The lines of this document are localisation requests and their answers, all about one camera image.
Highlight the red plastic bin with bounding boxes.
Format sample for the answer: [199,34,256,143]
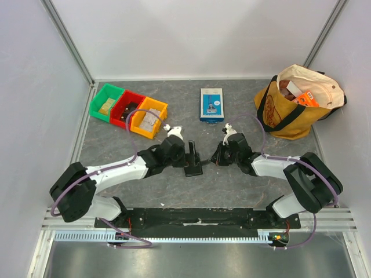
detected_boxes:
[110,90,145,129]

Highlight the black card holder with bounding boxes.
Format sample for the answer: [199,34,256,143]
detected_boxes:
[184,140,203,177]

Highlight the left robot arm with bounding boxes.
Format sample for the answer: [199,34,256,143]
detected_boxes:
[49,135,202,228]

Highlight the plastic bags in yellow bin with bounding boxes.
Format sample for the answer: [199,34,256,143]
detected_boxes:
[139,108,161,132]

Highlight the black parts in red bin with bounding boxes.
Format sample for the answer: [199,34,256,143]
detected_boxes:
[119,102,138,122]

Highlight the orange box in bag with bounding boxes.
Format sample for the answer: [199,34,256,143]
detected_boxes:
[293,91,319,107]

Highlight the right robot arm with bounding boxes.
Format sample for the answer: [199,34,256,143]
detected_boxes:
[210,133,343,228]

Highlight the tan blocks in green bin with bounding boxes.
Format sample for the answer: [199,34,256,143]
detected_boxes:
[99,98,115,115]

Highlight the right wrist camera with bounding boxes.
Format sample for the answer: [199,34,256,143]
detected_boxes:
[222,123,237,145]

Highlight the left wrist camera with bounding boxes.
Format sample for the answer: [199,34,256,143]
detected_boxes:
[163,124,183,140]

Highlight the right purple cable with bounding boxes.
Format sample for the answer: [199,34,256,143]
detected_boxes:
[228,112,340,251]

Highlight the blue white box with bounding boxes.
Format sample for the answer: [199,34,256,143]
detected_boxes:
[199,88,224,123]

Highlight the green plastic bin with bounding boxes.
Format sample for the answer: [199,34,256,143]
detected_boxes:
[89,83,125,122]

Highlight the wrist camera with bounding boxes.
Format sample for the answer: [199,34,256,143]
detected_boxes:
[163,124,183,140]
[222,123,237,145]

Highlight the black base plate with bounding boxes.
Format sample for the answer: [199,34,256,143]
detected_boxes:
[111,208,301,239]

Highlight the yellow canvas tote bag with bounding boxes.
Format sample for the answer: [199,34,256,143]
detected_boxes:
[254,64,347,140]

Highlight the yellow plastic bin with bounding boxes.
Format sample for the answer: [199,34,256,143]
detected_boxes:
[130,97,168,140]

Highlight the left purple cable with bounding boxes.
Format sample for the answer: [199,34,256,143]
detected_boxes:
[50,108,174,250]

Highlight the purple cable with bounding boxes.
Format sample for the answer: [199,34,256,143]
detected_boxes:
[50,108,174,250]
[228,112,340,251]

